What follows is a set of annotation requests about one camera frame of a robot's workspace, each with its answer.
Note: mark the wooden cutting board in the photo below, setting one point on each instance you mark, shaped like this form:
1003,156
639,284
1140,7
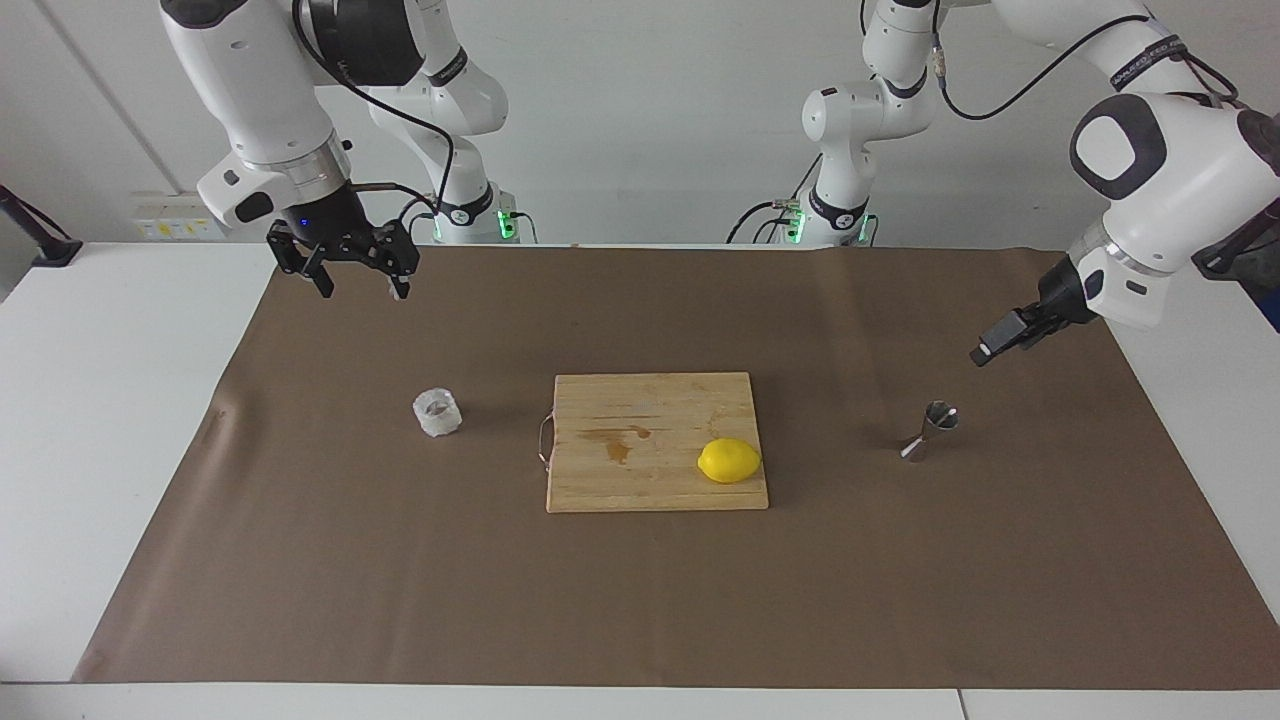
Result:
650,480

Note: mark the white wall socket box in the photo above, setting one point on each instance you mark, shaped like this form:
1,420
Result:
180,225

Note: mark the brown paper table mat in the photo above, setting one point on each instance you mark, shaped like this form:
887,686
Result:
400,560

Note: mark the blue object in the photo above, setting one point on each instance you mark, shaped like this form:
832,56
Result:
1272,310

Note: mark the steel double jigger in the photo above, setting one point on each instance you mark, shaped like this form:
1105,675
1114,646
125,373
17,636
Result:
930,432

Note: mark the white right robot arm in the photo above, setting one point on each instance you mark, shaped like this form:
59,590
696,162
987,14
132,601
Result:
250,90

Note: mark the black clamp mount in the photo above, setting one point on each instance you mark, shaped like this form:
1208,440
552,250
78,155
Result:
1225,262
55,250

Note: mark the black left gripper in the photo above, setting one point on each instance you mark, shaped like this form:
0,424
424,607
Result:
1070,295

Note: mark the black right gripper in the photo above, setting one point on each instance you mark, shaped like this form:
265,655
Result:
335,230

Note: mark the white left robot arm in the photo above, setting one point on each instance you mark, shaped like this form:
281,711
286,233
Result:
1180,170

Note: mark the small clear glass cup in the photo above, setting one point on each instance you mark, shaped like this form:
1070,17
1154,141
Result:
437,414

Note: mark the yellow lemon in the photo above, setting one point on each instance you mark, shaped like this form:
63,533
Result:
730,461

